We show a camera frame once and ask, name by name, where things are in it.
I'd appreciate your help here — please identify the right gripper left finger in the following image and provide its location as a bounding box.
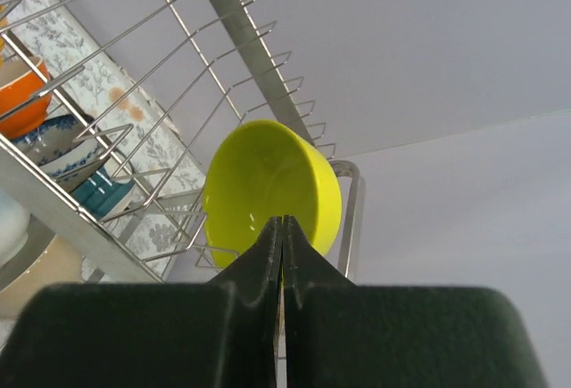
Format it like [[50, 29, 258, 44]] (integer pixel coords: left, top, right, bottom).
[[1, 218, 283, 387]]

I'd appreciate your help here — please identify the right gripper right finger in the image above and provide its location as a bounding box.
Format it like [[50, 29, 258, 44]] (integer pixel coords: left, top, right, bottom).
[[283, 216, 547, 387]]

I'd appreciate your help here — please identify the steel two-tier dish rack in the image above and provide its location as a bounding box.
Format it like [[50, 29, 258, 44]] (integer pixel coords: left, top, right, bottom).
[[0, 0, 367, 322]]

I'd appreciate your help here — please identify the beige bowl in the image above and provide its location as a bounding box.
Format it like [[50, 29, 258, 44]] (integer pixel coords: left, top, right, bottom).
[[1, 236, 82, 318]]

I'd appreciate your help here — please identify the teal bowl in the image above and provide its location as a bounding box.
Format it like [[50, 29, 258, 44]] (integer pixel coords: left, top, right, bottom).
[[71, 168, 136, 220]]

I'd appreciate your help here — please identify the floral table mat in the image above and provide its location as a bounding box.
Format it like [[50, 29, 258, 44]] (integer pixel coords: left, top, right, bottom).
[[8, 0, 204, 277]]

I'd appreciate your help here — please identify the light blue white bowl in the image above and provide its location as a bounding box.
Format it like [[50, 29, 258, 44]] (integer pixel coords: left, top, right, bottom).
[[0, 190, 30, 266]]

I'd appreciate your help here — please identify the blue floral white bowl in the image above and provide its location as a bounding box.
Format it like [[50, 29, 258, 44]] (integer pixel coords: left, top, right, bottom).
[[11, 114, 99, 182]]

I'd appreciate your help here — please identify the orange bowl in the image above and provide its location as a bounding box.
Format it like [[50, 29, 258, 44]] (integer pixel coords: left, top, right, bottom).
[[1, 56, 52, 139]]

